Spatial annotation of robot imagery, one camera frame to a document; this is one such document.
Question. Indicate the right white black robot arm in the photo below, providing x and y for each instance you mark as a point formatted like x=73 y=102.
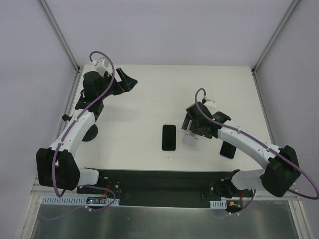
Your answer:
x=278 y=164

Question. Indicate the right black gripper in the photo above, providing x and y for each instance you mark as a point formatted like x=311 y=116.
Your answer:
x=192 y=125

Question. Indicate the white phone stand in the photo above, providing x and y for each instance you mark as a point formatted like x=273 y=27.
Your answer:
x=190 y=138

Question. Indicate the aluminium frame post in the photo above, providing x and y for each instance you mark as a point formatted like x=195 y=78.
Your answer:
x=275 y=35
x=59 y=34

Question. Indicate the right aluminium frame post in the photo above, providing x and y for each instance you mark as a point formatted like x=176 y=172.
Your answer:
x=275 y=35

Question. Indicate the blue edged black phone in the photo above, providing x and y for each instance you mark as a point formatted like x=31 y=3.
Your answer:
x=227 y=150

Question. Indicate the right white cable duct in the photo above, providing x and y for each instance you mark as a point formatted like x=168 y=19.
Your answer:
x=220 y=205

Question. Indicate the left aluminium frame post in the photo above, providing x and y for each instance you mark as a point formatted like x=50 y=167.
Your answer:
x=59 y=34

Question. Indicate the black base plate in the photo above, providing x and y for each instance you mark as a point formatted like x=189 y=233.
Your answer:
x=160 y=188

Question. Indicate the black round stand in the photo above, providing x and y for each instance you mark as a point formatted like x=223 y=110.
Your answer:
x=90 y=134

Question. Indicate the black phone centre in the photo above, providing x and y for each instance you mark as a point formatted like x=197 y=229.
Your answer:
x=168 y=137

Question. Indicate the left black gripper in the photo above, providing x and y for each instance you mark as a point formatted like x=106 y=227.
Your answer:
x=119 y=83

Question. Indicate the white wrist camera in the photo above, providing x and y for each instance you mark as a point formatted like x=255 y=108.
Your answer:
x=101 y=66
x=205 y=100

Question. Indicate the black clamp mount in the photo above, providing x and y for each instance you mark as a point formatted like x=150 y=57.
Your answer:
x=65 y=117

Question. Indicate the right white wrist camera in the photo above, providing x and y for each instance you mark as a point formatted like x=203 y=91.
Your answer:
x=205 y=100

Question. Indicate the left white cable duct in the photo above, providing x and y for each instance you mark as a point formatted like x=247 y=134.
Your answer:
x=80 y=201

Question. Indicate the white cable duct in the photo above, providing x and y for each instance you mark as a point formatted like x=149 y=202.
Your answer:
x=80 y=201
x=220 y=205

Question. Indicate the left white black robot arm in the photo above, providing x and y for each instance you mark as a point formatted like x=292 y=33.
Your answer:
x=56 y=165

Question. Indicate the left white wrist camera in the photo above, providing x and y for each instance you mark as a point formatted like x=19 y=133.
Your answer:
x=101 y=66

